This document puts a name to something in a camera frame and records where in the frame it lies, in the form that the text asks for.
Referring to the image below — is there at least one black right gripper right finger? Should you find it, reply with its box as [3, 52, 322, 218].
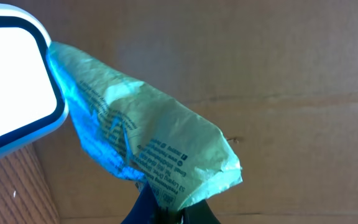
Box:
[181, 200, 220, 224]

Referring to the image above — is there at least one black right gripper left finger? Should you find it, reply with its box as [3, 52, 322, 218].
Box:
[121, 184, 163, 224]

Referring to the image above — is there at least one teal snack packet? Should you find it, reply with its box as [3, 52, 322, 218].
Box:
[48, 42, 242, 211]

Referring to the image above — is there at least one white barcode scanner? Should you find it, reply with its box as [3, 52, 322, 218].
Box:
[0, 3, 68, 159]

